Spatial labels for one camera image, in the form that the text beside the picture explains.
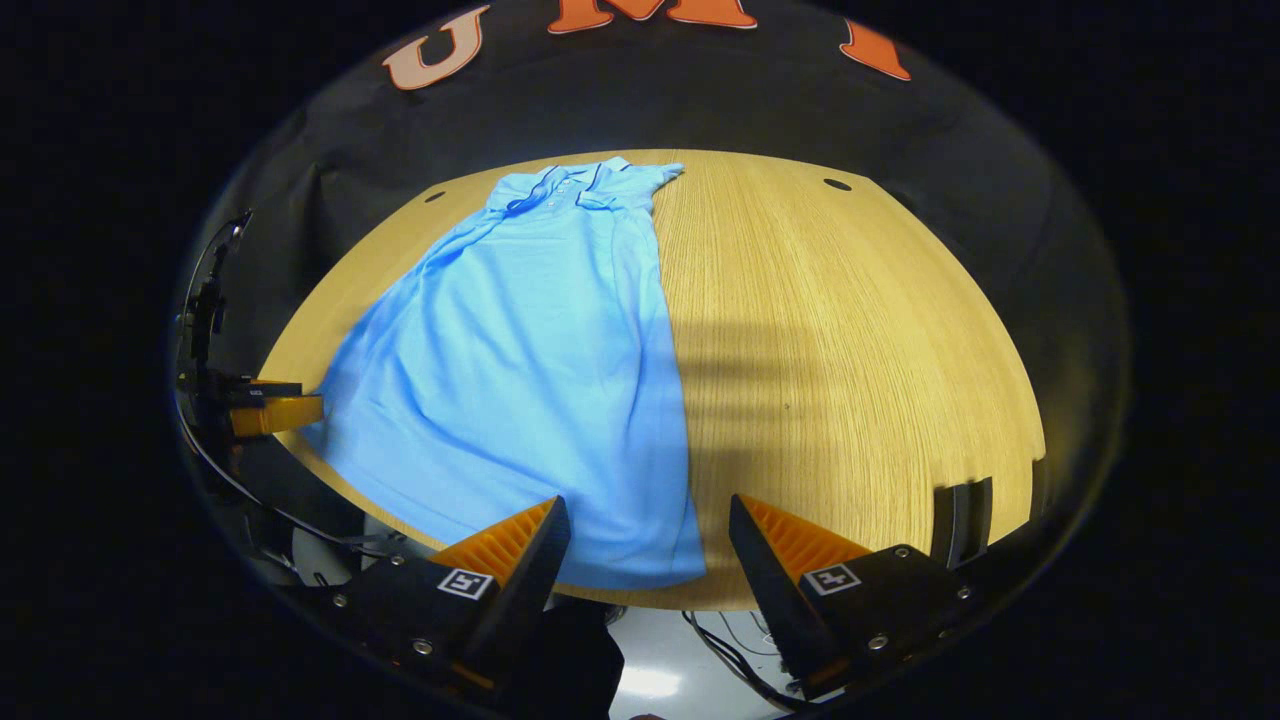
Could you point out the black chair back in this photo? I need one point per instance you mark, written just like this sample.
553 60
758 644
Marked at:
962 525

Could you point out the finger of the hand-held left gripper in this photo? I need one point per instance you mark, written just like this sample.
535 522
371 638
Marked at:
285 415
270 389

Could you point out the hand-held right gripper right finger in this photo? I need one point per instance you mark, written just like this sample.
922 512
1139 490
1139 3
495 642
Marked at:
770 600

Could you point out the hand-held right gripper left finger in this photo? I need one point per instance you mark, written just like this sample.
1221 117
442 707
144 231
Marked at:
525 600

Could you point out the person's dark clothing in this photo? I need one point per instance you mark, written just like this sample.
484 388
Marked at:
575 660

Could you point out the light blue T-shirt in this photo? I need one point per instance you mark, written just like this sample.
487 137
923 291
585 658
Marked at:
520 380

